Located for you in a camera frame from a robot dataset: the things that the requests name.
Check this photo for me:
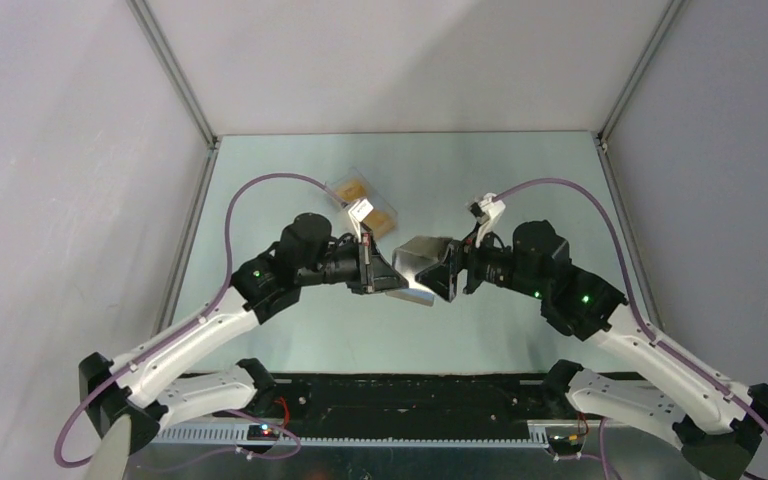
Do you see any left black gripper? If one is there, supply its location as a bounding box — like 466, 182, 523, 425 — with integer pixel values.
297, 233, 408, 295

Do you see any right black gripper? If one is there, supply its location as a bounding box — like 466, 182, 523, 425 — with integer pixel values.
415, 221, 547, 302

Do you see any grey card holder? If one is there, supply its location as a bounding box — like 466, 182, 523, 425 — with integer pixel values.
386, 235, 452, 307

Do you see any clear plastic card box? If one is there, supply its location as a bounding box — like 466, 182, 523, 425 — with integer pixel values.
326, 167, 398, 239

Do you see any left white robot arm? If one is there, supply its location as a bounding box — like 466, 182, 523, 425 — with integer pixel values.
79, 213, 408, 453

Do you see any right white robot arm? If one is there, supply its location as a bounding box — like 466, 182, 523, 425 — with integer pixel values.
415, 221, 768, 479

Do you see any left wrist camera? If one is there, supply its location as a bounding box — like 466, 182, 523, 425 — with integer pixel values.
345, 197, 374, 239

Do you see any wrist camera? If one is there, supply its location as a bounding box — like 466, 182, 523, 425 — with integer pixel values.
345, 197, 374, 239
467, 192, 506, 247

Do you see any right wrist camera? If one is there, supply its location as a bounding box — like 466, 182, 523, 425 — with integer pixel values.
467, 192, 506, 247

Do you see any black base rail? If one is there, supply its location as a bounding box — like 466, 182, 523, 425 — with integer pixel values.
244, 373, 579, 438

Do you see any grey cable duct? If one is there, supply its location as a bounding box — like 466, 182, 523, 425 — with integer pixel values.
151, 422, 549, 448

